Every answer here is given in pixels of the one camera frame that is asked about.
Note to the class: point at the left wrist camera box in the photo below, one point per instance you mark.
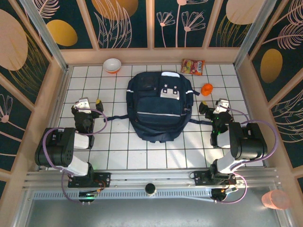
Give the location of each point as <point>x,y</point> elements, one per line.
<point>82,105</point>

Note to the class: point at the small orange round object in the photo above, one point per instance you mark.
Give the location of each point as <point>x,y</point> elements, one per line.
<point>207,89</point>

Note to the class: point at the navy blue student backpack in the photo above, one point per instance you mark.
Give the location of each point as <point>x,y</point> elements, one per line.
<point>156,111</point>

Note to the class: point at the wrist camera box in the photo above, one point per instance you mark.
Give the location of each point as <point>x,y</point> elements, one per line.
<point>221,106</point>
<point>82,105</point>

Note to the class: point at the black round knob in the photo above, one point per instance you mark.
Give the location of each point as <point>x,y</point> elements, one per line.
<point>150,188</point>

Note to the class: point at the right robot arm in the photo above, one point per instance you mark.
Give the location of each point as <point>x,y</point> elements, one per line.
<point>248,144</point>

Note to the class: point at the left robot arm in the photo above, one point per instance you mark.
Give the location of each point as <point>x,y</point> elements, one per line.
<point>54,151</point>

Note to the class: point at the aluminium frame post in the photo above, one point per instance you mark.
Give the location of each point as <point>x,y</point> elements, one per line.
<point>253,33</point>
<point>47,40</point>

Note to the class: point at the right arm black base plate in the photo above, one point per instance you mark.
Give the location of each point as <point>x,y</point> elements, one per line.
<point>201,177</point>

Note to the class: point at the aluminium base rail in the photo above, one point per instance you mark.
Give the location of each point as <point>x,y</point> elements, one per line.
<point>154,176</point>

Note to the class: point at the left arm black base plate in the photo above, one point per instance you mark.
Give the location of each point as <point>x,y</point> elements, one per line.
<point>104,179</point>

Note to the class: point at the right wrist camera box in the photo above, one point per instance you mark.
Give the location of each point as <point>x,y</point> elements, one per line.
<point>221,106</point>

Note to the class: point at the pink translucent cup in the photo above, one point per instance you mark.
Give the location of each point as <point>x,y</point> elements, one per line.
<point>275,199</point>

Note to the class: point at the white bowl with orange rim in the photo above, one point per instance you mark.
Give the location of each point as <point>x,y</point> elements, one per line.
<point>112,65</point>

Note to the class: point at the red fruit candy bag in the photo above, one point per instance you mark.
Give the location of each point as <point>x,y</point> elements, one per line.
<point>192,67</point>

